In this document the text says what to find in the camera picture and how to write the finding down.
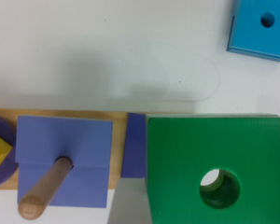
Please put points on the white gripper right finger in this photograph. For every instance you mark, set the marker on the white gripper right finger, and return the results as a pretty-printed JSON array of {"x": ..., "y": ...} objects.
[{"x": 189, "y": 115}]

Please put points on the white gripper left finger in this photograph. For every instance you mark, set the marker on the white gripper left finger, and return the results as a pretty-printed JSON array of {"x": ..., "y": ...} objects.
[{"x": 130, "y": 203}]

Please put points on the green square block with hole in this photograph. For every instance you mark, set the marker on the green square block with hole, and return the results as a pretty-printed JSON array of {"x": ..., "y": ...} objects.
[{"x": 214, "y": 170}]

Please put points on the dark purple square block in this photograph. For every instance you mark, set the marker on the dark purple square block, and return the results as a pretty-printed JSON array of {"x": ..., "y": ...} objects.
[{"x": 134, "y": 163}]

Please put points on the light purple square block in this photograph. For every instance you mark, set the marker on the light purple square block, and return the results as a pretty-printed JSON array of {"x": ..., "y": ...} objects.
[{"x": 41, "y": 141}]

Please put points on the blue square block with hole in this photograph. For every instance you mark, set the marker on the blue square block with hole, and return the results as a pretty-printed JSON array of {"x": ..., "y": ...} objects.
[{"x": 255, "y": 29}]

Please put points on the wooden peg base board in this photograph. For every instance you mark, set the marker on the wooden peg base board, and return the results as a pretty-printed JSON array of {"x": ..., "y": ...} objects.
[{"x": 119, "y": 120}]

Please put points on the wooden peg middle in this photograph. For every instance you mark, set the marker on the wooden peg middle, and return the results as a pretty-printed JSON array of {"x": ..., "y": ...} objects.
[{"x": 35, "y": 201}]

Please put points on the dark purple round disc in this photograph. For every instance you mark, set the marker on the dark purple round disc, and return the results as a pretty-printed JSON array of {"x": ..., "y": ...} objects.
[{"x": 9, "y": 166}]

